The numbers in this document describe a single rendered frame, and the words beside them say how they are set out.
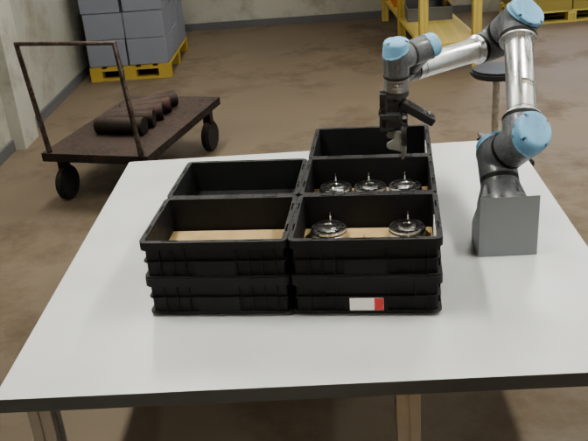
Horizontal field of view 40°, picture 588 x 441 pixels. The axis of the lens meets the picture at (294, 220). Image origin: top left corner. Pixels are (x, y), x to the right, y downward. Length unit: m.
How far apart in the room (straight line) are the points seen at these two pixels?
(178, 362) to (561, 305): 1.01
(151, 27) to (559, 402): 5.46
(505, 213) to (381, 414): 0.93
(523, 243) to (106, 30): 5.71
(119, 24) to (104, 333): 5.58
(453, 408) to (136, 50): 5.37
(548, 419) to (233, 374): 1.35
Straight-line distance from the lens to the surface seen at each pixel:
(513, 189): 2.43
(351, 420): 2.94
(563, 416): 3.01
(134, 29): 7.58
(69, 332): 2.29
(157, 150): 4.68
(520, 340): 2.10
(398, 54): 2.31
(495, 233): 2.44
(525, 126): 2.38
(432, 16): 7.87
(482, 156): 2.50
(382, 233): 2.32
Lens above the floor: 1.85
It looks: 25 degrees down
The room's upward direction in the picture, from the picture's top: 5 degrees counter-clockwise
